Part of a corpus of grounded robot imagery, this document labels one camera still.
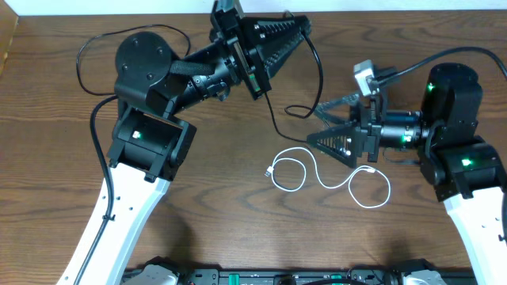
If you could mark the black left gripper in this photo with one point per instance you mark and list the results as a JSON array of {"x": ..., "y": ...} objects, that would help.
[{"x": 253, "y": 62}]

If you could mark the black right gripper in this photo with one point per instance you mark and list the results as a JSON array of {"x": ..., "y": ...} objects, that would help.
[{"x": 366, "y": 130}]

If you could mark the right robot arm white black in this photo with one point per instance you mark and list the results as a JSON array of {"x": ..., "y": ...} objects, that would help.
[{"x": 465, "y": 171}]

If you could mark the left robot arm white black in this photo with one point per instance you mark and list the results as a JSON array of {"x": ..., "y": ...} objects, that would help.
[{"x": 150, "y": 142}]

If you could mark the brown cardboard panel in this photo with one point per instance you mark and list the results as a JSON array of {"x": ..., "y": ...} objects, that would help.
[{"x": 8, "y": 25}]

